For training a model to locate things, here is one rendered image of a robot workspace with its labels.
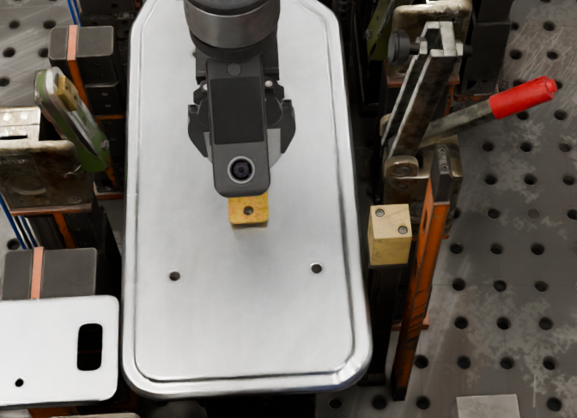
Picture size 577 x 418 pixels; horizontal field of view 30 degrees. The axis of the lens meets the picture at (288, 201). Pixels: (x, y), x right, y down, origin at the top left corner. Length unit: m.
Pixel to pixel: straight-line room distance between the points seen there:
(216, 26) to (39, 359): 0.35
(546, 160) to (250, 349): 0.61
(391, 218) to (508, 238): 0.44
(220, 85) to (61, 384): 0.30
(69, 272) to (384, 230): 0.30
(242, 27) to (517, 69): 0.75
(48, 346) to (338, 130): 0.34
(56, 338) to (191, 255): 0.14
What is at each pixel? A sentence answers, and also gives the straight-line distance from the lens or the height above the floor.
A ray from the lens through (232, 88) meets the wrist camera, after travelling 0.87.
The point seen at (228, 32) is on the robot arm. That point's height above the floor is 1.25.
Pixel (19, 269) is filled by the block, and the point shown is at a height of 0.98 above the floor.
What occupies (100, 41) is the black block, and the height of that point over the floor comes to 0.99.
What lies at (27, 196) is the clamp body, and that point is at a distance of 1.11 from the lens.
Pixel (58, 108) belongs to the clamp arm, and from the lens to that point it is 0.99.
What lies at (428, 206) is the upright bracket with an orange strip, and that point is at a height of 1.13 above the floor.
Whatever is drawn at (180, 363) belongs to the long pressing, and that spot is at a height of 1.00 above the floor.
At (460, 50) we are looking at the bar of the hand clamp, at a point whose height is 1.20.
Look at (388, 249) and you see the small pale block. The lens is 0.95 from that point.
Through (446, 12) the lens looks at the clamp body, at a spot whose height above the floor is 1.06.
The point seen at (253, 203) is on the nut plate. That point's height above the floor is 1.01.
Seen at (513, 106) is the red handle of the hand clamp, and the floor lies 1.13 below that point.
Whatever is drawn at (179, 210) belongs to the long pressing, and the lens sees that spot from 1.02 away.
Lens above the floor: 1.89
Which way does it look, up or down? 60 degrees down
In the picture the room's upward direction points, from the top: 2 degrees counter-clockwise
